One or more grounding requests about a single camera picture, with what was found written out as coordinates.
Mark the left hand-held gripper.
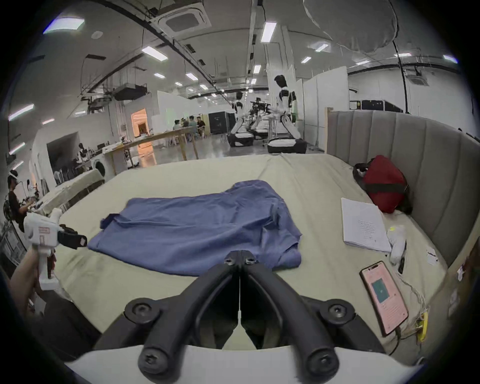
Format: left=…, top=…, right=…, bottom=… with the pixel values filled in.
left=23, top=208, right=88, bottom=291

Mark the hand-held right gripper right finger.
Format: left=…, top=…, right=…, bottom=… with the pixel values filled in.
left=240, top=252, right=386, bottom=382

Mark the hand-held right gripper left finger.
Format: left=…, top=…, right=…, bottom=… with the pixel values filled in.
left=94, top=250, right=241, bottom=383

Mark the person's left forearm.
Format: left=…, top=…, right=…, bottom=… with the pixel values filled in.
left=9, top=259, right=38, bottom=319

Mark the person's left hand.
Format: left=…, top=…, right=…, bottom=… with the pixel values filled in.
left=20, top=245, right=57, bottom=297

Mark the low bed with pale sheet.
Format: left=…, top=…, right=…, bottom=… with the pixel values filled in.
left=37, top=169, right=106, bottom=217

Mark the blue shirt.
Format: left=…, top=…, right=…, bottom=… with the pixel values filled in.
left=87, top=180, right=303, bottom=277

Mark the white washing machine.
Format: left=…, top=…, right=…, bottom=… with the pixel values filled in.
left=92, top=157, right=115, bottom=184

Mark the phone with pink screen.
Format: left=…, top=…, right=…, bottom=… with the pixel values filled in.
left=359, top=260, right=410, bottom=337

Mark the bed with beige sheet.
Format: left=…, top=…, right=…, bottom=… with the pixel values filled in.
left=55, top=153, right=451, bottom=367

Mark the white notebook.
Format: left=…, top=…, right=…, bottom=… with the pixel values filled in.
left=340, top=197, right=393, bottom=254

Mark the long wooden table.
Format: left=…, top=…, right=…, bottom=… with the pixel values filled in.
left=102, top=126, right=200, bottom=175

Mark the white hand controller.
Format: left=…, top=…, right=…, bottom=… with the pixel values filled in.
left=387, top=224, right=408, bottom=266

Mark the group of people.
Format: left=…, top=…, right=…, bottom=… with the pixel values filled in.
left=172, top=116, right=208, bottom=142

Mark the small white humanoid robot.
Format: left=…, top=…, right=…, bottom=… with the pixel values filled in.
left=227, top=91, right=255, bottom=148

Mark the black cabinet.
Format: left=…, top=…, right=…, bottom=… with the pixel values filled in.
left=208, top=111, right=230, bottom=135

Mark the tall white humanoid robot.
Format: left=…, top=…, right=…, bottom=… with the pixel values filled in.
left=267, top=74, right=308, bottom=155

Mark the grey padded headboard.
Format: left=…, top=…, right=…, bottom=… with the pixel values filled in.
left=325, top=107, right=480, bottom=268

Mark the white cable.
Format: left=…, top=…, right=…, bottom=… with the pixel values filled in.
left=394, top=272, right=429, bottom=338

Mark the red bag with black straps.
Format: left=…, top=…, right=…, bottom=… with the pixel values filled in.
left=352, top=155, right=413, bottom=215

